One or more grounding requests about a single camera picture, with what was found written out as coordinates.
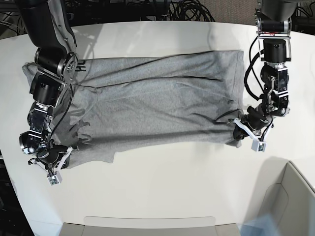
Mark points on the grey T-shirt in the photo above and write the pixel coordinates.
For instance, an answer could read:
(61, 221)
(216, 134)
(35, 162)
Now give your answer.
(118, 104)

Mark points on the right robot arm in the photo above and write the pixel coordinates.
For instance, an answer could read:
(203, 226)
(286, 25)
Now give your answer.
(55, 59)

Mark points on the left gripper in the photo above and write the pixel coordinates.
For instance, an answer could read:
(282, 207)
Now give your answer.
(256, 121)

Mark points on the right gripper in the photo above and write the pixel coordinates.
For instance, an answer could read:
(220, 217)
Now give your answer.
(53, 159)

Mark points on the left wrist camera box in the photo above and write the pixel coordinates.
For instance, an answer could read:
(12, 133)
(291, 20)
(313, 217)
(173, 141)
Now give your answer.
(259, 146)

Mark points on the blue cloth in corner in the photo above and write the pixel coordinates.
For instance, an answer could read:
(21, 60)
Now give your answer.
(258, 225)

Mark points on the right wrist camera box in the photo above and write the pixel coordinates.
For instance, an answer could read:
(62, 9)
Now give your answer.
(55, 179)

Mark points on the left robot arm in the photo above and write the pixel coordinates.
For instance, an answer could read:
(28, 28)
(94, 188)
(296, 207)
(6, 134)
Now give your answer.
(273, 21)

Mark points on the grey bin right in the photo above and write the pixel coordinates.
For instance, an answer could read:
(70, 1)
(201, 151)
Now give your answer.
(288, 208)

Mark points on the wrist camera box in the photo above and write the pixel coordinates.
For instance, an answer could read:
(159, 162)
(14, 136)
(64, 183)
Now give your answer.
(55, 179)
(259, 146)

